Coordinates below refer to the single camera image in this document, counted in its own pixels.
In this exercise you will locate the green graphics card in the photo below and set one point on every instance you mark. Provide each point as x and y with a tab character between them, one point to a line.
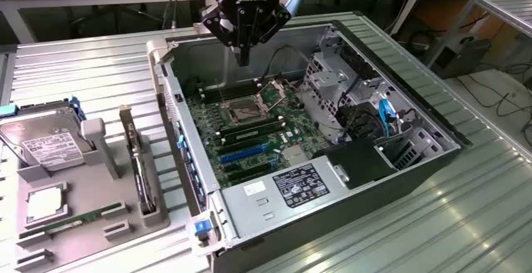
139	148

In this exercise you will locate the black RAM slot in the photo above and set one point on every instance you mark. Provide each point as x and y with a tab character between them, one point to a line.
250	123
250	129
250	126
231	85
231	88
231	94
231	91

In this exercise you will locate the silver metal disk bay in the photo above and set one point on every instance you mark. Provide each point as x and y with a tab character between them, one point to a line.
329	76

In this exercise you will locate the thin metal locking lever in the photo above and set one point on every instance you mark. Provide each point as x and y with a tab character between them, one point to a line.
222	92

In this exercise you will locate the metal socket cover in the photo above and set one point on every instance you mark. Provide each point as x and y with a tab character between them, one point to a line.
273	93

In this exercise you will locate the CPU socket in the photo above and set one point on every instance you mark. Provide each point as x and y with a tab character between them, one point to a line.
243	111

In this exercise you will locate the green motherboard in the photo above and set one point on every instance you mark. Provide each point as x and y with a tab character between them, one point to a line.
291	123

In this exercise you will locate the green RAM stick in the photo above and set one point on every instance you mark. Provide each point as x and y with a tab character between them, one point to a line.
250	133
62	224

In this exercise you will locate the blue card retention clip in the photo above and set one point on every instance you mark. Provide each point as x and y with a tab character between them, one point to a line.
181	142

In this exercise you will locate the long black expansion slot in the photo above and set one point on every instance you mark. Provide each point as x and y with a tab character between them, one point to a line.
243	146
249	170
251	178

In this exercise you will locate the blue plastic disk carrier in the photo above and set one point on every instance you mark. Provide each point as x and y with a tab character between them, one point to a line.
77	108

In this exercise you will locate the silver chipset heatsink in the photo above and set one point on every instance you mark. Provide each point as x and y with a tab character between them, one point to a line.
294	154

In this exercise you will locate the blue expansion slot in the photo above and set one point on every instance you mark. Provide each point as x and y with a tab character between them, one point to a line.
246	155

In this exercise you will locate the black floor box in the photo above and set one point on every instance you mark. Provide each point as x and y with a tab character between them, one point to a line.
466	55

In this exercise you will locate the black plastic shroud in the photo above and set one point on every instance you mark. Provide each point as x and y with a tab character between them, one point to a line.
358	164

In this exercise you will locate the aluminium slat side table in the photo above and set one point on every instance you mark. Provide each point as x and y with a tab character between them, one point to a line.
503	5

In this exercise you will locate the silver hard disk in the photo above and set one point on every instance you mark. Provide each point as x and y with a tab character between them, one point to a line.
50	148

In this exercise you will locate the grey power supply unit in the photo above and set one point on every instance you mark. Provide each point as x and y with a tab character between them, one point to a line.
258	210

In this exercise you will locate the open grey PC case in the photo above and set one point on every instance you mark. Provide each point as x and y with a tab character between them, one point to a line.
354	217

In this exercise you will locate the blue case latch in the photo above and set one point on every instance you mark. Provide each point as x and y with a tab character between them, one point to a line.
202	227

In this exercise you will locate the silver CPU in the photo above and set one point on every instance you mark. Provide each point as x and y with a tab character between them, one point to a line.
45	203

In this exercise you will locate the grey parts rack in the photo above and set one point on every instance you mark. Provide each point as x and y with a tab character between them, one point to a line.
83	232

